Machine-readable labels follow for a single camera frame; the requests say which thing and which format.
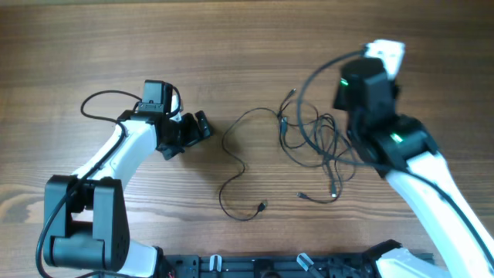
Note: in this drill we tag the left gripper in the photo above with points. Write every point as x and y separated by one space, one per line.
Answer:
194 135

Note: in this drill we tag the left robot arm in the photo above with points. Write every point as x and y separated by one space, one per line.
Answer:
85 216

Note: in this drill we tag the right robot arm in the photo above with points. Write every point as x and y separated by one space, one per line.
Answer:
403 153

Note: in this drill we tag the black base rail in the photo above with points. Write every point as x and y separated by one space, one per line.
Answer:
340 265

